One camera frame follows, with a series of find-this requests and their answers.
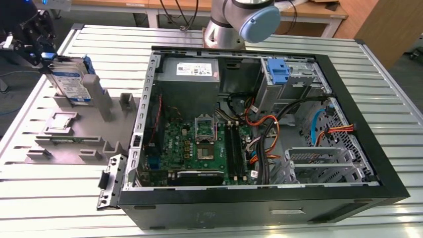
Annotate hard disk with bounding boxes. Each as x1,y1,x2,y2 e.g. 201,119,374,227
39,51,97,103

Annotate metal disk bay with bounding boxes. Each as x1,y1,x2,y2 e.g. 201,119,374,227
283,146,372,184

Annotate silver CPU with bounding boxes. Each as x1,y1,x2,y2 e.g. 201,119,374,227
53,114,73,130

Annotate grey parts rack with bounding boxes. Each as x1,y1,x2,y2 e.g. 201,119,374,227
26,74,142,166

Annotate green RAM stick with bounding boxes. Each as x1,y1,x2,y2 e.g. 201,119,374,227
50,137,89,144

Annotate grey power supply unit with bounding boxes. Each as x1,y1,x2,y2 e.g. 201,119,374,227
154,57,222,119

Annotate metal socket cover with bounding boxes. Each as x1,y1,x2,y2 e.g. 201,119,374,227
194,114,219,145

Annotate green motherboard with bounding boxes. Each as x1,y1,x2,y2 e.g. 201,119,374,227
139,119,259,186

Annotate CPU socket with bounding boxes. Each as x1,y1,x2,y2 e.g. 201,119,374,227
197,146,218,161

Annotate RAM slot white latches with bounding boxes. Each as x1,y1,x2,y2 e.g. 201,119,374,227
234,120,249,181
225,120,239,181

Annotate black graphics card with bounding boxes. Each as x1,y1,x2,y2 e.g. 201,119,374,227
167,170,226,186

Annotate blue plastic drive latch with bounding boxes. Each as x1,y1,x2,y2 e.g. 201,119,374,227
269,58,292,85

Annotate metal drive cage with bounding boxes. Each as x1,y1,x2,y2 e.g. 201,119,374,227
258,58,333,117

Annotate wooden desk white legs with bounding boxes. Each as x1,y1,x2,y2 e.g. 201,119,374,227
31,0,350,38

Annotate black PC case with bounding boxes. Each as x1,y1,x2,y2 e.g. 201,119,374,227
118,45,412,230

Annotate brown wooden cabinet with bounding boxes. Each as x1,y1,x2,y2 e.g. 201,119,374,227
337,0,423,71

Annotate black silver side camera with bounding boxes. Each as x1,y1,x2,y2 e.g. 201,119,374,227
0,31,17,52

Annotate grey metal case bracket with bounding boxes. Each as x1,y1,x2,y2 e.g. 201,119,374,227
97,153,130,211

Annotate orange yellow wire bundle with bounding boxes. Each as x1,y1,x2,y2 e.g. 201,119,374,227
245,114,282,165

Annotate black cable bundle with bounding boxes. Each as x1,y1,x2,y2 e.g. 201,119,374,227
257,95,334,185

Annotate blue data wire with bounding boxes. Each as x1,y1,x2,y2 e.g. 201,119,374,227
310,108,333,147

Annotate orange red power wire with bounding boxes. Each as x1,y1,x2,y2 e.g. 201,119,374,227
316,123,357,148

